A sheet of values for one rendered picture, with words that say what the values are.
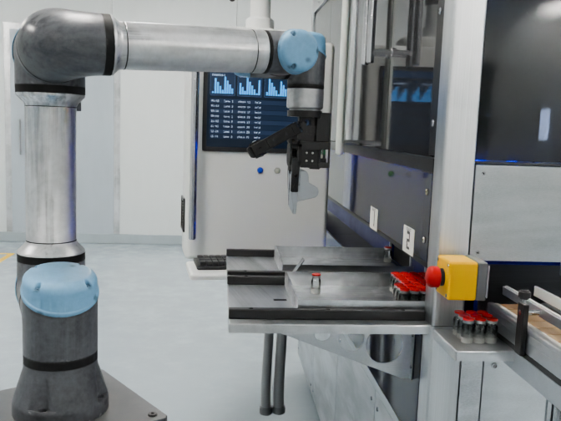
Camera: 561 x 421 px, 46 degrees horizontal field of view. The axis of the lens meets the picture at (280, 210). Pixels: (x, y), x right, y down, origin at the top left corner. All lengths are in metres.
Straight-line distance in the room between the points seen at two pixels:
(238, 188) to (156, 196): 4.65
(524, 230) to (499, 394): 0.34
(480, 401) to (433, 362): 0.13
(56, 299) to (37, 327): 0.05
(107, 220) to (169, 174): 0.80
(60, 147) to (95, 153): 5.72
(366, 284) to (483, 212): 0.42
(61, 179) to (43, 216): 0.07
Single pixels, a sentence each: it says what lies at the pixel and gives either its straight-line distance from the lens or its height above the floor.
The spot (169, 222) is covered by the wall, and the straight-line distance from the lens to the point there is 6.89.
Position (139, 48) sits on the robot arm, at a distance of 1.08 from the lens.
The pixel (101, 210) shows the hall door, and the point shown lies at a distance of 6.95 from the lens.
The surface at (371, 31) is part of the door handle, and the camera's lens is 1.74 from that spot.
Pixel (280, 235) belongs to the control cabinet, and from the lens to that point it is 2.29.
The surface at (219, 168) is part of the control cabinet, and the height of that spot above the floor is 1.11.
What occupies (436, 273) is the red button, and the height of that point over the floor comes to 1.01.
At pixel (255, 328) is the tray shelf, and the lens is 1.30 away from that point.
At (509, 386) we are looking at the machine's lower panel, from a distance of 1.46.
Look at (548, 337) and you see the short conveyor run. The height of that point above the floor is 0.93.
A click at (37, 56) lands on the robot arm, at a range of 1.10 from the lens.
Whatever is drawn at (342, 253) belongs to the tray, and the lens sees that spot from 1.96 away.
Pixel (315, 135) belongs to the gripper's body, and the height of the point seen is 1.25.
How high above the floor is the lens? 1.26
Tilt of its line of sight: 7 degrees down
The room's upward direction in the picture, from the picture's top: 2 degrees clockwise
